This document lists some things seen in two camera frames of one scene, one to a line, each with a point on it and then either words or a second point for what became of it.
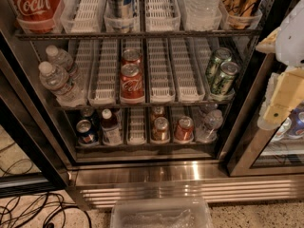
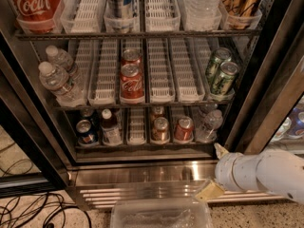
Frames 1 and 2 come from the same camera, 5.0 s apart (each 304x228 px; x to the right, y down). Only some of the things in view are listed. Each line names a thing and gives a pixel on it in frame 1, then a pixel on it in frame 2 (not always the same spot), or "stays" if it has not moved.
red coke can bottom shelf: [183, 129] stays
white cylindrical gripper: [292, 40] -> [224, 171]
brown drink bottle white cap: [111, 132] stays
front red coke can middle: [132, 88] stays
